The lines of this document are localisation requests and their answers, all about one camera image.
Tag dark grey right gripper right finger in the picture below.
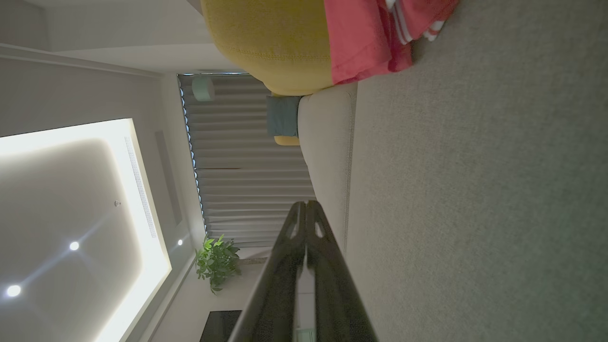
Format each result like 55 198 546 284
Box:
307 200 379 342

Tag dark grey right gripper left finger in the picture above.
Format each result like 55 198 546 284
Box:
228 200 308 342

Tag red shorts with elastic waistband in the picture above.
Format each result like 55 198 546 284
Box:
324 0 460 85

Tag black television screen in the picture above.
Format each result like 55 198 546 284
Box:
199 310 243 342

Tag green potted plant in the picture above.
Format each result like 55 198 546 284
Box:
195 234 241 295

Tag grey pleated curtain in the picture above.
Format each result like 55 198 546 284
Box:
178 73 317 248

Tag long white ceiling vent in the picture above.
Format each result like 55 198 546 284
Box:
124 137 158 239

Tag teal throw pillow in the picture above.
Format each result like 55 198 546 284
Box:
266 95 302 138

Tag large yellow backrest cushion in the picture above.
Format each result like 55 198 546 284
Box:
200 0 333 96

